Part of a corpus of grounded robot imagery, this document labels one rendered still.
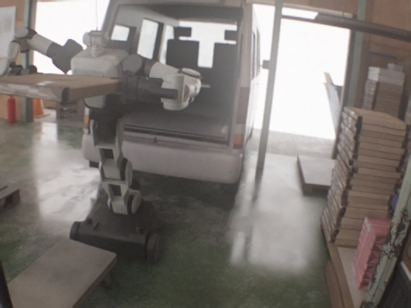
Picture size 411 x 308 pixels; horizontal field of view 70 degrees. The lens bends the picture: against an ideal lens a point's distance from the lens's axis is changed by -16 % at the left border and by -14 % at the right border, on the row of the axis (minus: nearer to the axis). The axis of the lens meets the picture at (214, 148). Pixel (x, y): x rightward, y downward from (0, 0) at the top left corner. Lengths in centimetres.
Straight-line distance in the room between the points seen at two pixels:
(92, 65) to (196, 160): 145
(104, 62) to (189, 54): 317
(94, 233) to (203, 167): 108
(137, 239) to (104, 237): 21
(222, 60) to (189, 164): 214
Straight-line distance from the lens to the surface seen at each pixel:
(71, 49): 177
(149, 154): 284
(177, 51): 470
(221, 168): 275
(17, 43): 185
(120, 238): 215
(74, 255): 198
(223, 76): 459
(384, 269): 168
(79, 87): 107
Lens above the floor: 132
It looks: 16 degrees down
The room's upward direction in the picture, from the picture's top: 6 degrees clockwise
